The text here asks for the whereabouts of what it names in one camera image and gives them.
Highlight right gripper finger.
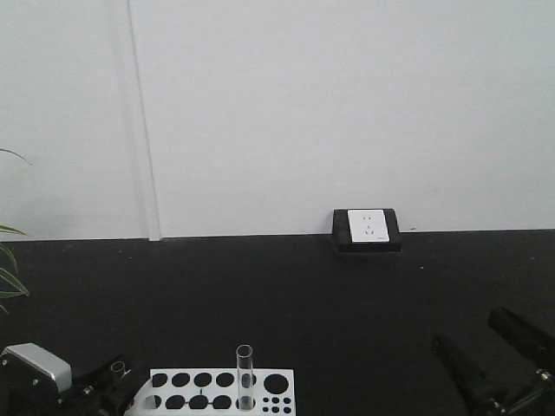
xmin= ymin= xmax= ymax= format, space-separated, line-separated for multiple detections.
xmin=487 ymin=308 xmax=554 ymax=381
xmin=431 ymin=333 xmax=499 ymax=407

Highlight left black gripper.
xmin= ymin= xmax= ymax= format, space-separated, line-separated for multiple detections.
xmin=55 ymin=354 xmax=150 ymax=415

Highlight short clear test tube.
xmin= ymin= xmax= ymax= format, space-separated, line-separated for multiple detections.
xmin=110 ymin=361 xmax=126 ymax=377

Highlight tall clear test tube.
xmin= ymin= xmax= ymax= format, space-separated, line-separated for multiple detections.
xmin=236 ymin=344 xmax=254 ymax=411

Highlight white test tube rack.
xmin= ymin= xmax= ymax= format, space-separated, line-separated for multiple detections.
xmin=126 ymin=368 xmax=296 ymax=415

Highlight green plant leaves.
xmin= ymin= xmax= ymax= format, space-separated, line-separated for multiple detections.
xmin=1 ymin=148 xmax=32 ymax=314

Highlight white socket on black base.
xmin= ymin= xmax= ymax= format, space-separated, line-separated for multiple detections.
xmin=331 ymin=208 xmax=402 ymax=255

